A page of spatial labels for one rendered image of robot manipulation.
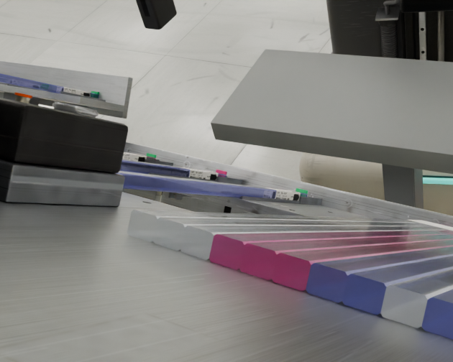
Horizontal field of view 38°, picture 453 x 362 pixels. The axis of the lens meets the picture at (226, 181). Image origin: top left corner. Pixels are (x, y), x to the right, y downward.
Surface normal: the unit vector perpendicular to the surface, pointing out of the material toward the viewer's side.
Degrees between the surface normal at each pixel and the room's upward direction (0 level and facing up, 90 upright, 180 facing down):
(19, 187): 90
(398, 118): 0
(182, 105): 0
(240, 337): 45
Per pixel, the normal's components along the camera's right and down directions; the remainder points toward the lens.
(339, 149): -0.44, 0.66
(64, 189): 0.84, 0.20
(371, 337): 0.21, -0.98
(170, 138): -0.22, -0.73
